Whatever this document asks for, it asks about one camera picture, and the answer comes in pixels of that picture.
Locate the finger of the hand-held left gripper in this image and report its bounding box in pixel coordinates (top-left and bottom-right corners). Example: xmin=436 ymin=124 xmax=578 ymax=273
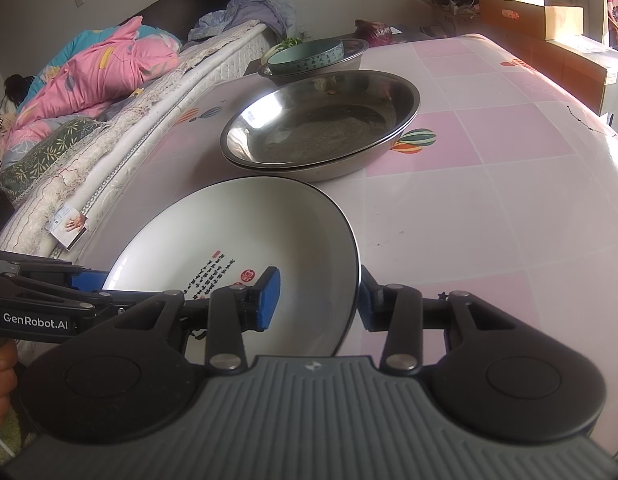
xmin=0 ymin=275 xmax=155 ymax=317
xmin=0 ymin=249 xmax=110 ymax=295

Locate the stainless steel plate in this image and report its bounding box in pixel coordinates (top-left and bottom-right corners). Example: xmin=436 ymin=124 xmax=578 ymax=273
xmin=223 ymin=105 xmax=421 ymax=184

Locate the pink printed tablecloth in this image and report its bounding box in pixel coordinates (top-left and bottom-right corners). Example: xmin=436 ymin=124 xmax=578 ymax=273
xmin=0 ymin=32 xmax=618 ymax=461

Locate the purple cabbage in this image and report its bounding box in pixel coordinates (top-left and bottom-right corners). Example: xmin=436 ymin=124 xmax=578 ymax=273
xmin=354 ymin=19 xmax=394 ymax=47

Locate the green ceramic bowl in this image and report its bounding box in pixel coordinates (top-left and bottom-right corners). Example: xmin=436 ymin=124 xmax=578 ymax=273
xmin=266 ymin=38 xmax=346 ymax=75

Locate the paper tag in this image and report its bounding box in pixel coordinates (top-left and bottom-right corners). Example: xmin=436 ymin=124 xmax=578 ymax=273
xmin=48 ymin=205 xmax=92 ymax=251

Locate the white ceramic plate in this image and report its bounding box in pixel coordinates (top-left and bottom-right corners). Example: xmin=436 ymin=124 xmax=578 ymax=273
xmin=103 ymin=176 xmax=362 ymax=356

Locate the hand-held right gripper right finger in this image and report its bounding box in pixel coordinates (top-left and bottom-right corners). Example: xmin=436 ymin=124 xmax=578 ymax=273
xmin=360 ymin=266 xmax=535 ymax=373

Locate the napa cabbage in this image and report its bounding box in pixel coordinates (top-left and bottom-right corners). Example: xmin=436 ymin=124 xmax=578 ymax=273
xmin=263 ymin=36 xmax=305 ymax=61

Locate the pile of grey-blue clothes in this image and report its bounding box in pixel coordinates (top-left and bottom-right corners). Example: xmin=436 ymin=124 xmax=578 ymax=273
xmin=189 ymin=0 xmax=297 ymax=43

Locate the person's left hand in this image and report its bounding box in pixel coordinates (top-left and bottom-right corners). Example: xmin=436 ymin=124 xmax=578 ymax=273
xmin=0 ymin=342 xmax=18 ymax=428

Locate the pink floral quilt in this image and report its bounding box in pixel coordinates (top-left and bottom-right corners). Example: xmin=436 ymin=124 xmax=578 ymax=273
xmin=1 ymin=16 xmax=182 ymax=161

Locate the green floral quilt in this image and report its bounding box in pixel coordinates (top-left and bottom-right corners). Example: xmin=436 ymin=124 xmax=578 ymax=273
xmin=0 ymin=115 xmax=110 ymax=191

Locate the large stainless steel basin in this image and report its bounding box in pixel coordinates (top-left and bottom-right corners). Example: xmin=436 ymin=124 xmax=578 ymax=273
xmin=220 ymin=71 xmax=421 ymax=171

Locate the large brown cardboard box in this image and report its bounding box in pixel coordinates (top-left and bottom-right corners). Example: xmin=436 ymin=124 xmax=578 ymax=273
xmin=504 ymin=25 xmax=618 ymax=116

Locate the stainless steel bowl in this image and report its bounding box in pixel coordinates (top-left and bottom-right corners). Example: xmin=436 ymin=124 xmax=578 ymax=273
xmin=258 ymin=38 xmax=371 ymax=88

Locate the white quilted mattress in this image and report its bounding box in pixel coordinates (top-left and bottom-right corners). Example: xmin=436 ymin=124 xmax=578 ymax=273
xmin=0 ymin=22 xmax=270 ymax=256

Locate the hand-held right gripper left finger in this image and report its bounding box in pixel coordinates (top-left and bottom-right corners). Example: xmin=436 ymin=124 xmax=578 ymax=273
xmin=116 ymin=266 xmax=281 ymax=372

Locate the open cardboard box with clutter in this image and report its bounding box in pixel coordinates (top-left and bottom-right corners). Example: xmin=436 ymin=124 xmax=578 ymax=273
xmin=416 ymin=0 xmax=482 ymax=36

